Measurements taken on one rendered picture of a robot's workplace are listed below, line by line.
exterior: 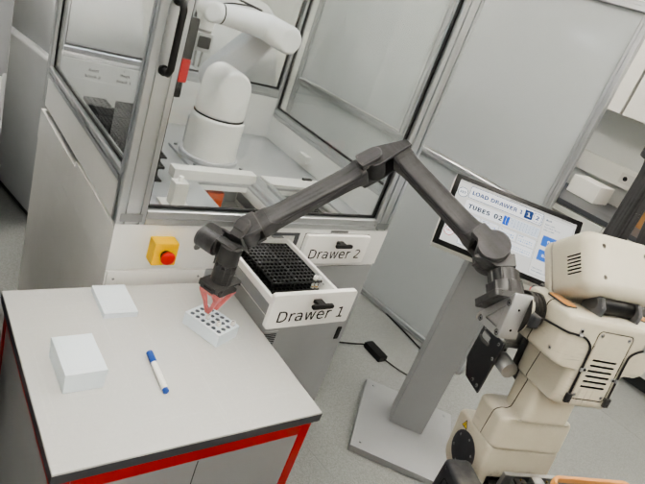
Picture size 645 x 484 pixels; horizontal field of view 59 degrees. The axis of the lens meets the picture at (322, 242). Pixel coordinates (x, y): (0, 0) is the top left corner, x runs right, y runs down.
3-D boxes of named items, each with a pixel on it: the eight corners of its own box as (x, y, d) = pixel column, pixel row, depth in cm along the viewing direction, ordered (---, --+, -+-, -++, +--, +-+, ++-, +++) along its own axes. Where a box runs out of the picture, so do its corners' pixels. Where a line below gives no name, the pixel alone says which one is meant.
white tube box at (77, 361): (104, 387, 123) (108, 369, 121) (61, 395, 118) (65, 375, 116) (87, 350, 132) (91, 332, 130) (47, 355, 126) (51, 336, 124)
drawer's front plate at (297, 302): (346, 321, 171) (358, 291, 166) (264, 329, 152) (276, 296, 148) (342, 317, 172) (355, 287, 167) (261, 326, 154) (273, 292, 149)
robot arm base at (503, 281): (497, 294, 124) (540, 302, 128) (493, 260, 128) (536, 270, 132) (472, 306, 132) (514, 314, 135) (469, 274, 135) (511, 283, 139)
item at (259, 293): (340, 313, 170) (346, 297, 168) (268, 321, 154) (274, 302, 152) (275, 245, 197) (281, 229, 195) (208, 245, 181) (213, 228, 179)
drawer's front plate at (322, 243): (361, 262, 212) (371, 236, 207) (298, 263, 194) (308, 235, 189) (358, 259, 213) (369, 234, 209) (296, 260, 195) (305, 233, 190)
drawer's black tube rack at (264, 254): (315, 298, 173) (322, 280, 170) (267, 302, 162) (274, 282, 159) (280, 259, 188) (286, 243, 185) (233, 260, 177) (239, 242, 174)
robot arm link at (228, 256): (234, 250, 139) (249, 245, 144) (214, 236, 141) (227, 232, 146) (226, 274, 142) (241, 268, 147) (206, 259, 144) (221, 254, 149)
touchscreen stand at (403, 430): (446, 494, 237) (567, 292, 197) (347, 449, 241) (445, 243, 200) (448, 419, 283) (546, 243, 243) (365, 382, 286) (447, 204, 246)
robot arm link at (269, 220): (387, 157, 145) (387, 180, 155) (374, 141, 148) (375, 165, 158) (237, 235, 140) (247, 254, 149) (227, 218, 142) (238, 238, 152)
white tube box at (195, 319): (235, 336, 155) (239, 326, 154) (215, 348, 148) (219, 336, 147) (203, 313, 160) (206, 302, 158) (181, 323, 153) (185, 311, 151)
